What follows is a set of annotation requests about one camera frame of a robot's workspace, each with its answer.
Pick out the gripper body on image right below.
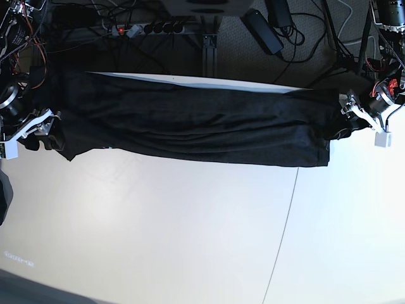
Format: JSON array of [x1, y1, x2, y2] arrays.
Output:
[[339, 80, 404, 132]]

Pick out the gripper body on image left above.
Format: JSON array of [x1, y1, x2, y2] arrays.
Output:
[[1, 84, 62, 143]]

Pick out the black T-shirt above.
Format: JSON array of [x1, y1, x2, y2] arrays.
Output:
[[44, 69, 340, 167]]

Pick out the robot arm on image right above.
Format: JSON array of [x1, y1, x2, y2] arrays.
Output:
[[325, 1, 404, 146]]

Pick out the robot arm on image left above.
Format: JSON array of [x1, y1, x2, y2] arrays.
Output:
[[1, 1, 65, 159]]

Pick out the black tripod stand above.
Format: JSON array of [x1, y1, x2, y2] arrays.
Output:
[[306, 0, 374, 89]]

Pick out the dark object at left edge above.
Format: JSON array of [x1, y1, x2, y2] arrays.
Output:
[[0, 172, 13, 225]]

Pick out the black power adapter brick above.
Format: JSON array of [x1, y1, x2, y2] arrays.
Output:
[[241, 9, 284, 55]]

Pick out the white power strip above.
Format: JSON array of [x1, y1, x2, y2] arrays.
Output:
[[108, 22, 185, 39]]

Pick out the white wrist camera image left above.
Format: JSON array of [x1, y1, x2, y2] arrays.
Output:
[[1, 140, 18, 160]]

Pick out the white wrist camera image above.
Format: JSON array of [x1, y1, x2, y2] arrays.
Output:
[[1, 140, 18, 160], [375, 132, 392, 148]]

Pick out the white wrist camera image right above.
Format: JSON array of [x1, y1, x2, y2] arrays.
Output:
[[375, 132, 392, 148]]

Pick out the aluminium frame post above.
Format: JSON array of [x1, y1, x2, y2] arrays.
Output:
[[199, 15, 219, 78]]

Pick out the grey camera mount plate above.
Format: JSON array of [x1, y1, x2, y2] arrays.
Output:
[[161, 0, 253, 16]]

